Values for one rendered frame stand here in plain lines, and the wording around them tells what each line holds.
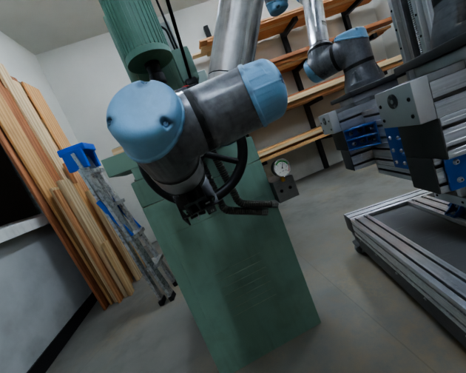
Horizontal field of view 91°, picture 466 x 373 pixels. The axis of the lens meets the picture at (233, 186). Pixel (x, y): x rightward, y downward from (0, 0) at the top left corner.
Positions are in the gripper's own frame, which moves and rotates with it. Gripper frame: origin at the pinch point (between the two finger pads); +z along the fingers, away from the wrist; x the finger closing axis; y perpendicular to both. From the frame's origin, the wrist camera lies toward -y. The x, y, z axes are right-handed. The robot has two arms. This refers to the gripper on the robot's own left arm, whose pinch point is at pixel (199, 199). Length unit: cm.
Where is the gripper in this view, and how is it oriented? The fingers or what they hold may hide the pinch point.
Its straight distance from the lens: 55.7
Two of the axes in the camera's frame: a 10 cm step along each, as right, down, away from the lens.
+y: 4.5, 8.3, -3.3
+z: 0.5, 3.5, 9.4
